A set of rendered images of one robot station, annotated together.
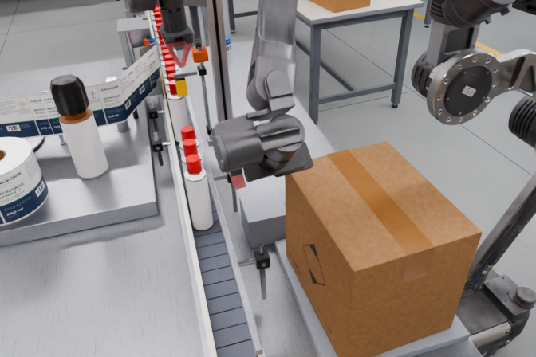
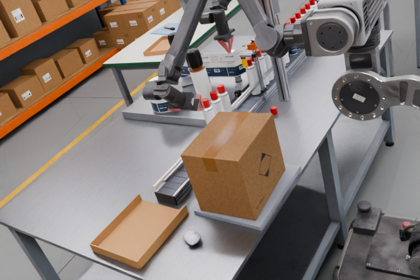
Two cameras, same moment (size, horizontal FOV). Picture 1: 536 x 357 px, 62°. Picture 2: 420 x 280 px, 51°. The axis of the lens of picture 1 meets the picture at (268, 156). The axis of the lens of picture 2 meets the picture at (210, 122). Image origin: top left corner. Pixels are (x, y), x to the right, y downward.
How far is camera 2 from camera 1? 137 cm
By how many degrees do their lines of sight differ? 47
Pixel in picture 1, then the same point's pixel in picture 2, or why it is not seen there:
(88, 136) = (199, 80)
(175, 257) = not seen: hidden behind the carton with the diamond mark
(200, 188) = (207, 115)
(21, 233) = (162, 118)
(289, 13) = (179, 44)
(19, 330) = (136, 152)
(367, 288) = (190, 166)
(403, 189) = (240, 135)
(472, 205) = not seen: outside the picture
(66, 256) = (170, 133)
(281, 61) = (168, 62)
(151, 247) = not seen: hidden behind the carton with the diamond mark
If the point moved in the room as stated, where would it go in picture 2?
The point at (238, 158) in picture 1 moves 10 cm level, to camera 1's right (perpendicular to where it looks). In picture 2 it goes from (147, 95) to (162, 100)
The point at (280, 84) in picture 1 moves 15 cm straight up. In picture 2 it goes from (161, 71) to (147, 32)
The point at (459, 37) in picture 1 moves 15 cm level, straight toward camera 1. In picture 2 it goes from (363, 59) to (325, 74)
